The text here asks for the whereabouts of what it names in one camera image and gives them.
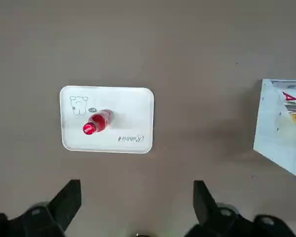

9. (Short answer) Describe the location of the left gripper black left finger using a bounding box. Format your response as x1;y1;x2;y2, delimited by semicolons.
0;179;82;237

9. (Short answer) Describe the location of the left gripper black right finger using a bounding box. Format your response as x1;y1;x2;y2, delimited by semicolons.
184;180;296;237

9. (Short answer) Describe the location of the red Coca-Cola bottle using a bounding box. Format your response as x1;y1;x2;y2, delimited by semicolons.
82;109;115;136

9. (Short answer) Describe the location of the pale tray with rabbit print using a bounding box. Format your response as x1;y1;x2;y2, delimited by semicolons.
59;85;155;154

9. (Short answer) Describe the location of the white AD milk drink bottle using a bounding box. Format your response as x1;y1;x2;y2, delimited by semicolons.
280;85;296;108

